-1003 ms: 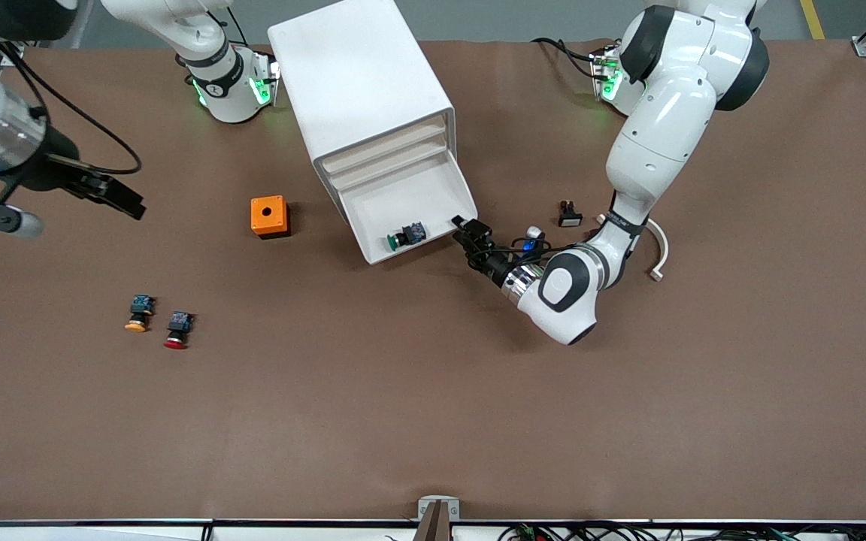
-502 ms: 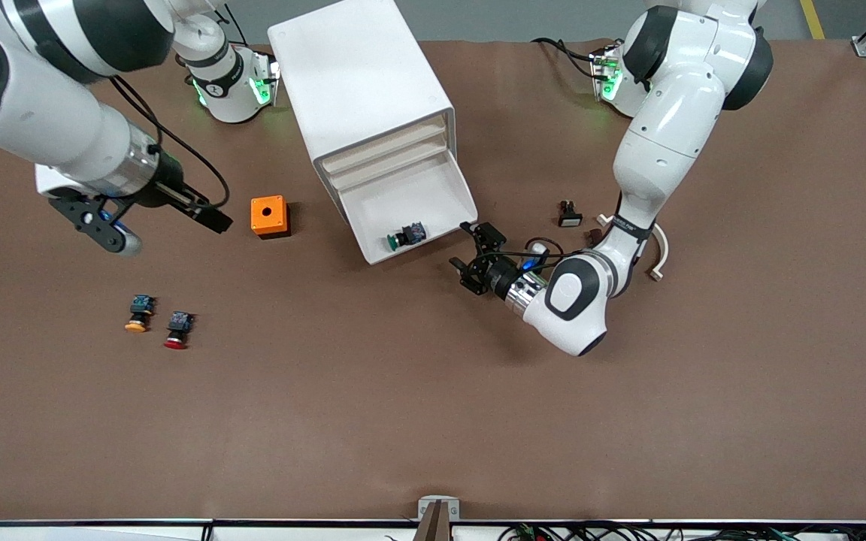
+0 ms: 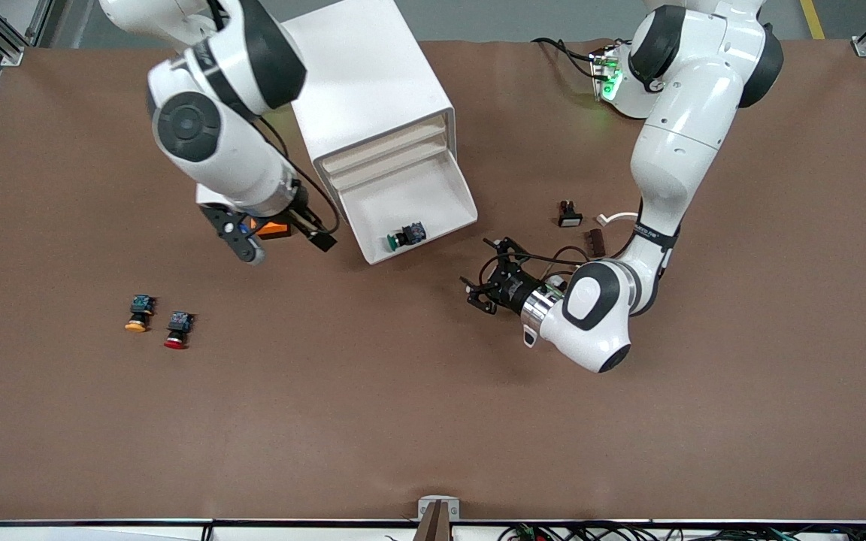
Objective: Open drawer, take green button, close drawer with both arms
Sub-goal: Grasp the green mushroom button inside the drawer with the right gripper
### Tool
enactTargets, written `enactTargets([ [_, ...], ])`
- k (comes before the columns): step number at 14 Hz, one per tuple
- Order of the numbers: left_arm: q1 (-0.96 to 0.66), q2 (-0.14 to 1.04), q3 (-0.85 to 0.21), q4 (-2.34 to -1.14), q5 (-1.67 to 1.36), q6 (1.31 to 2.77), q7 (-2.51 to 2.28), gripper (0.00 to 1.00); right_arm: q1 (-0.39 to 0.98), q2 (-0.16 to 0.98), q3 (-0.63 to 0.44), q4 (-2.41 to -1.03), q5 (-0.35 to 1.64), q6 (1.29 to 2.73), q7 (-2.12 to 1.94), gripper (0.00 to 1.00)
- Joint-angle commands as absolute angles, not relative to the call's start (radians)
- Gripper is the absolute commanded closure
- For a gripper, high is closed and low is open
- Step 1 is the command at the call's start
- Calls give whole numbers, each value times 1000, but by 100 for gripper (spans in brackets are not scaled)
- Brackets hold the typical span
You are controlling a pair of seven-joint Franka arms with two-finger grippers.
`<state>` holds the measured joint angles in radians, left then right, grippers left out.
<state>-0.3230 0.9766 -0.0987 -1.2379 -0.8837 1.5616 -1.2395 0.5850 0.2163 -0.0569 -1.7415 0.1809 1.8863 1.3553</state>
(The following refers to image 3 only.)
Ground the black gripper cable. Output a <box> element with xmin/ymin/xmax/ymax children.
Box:
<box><xmin>478</xmin><ymin>197</ymin><xmax>648</xmax><ymax>290</ymax></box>
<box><xmin>253</xmin><ymin>116</ymin><xmax>343</xmax><ymax>236</ymax></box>

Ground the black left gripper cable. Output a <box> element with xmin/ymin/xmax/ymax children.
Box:
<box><xmin>478</xmin><ymin>197</ymin><xmax>648</xmax><ymax>290</ymax></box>

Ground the white table edge rail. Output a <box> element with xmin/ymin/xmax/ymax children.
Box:
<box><xmin>0</xmin><ymin>517</ymin><xmax>866</xmax><ymax>541</ymax></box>

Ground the black cable bundle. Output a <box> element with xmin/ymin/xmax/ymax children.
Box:
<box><xmin>497</xmin><ymin>521</ymin><xmax>866</xmax><ymax>541</ymax></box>

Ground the yellow push button switch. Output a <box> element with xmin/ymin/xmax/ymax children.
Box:
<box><xmin>124</xmin><ymin>295</ymin><xmax>157</xmax><ymax>333</ymax></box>

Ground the white plastic drawer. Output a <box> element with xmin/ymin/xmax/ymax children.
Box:
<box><xmin>326</xmin><ymin>139</ymin><xmax>449</xmax><ymax>192</ymax></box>
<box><xmin>319</xmin><ymin>120</ymin><xmax>449</xmax><ymax>175</ymax></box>
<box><xmin>330</xmin><ymin>147</ymin><xmax>479</xmax><ymax>266</ymax></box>

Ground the silver metal camera bracket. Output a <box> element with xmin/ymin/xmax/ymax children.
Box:
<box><xmin>416</xmin><ymin>496</ymin><xmax>461</xmax><ymax>541</ymax></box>

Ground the white drawer cabinet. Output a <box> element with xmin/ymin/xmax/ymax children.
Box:
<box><xmin>281</xmin><ymin>0</ymin><xmax>459</xmax><ymax>226</ymax></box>

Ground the brown paper table cover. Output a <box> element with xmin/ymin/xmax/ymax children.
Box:
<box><xmin>0</xmin><ymin>38</ymin><xmax>866</xmax><ymax>521</ymax></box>

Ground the brown camera pole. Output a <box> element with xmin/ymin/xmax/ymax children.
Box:
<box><xmin>412</xmin><ymin>500</ymin><xmax>453</xmax><ymax>541</ymax></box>

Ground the green push button switch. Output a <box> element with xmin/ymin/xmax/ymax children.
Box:
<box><xmin>386</xmin><ymin>222</ymin><xmax>428</xmax><ymax>253</ymax></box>

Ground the red push button switch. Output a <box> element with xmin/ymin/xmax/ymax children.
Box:
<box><xmin>163</xmin><ymin>312</ymin><xmax>195</xmax><ymax>351</ymax></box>

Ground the orange button enclosure box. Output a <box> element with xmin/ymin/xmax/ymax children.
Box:
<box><xmin>249</xmin><ymin>216</ymin><xmax>292</xmax><ymax>240</ymax></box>

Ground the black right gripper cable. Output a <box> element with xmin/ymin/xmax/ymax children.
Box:
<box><xmin>253</xmin><ymin>116</ymin><xmax>343</xmax><ymax>236</ymax></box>

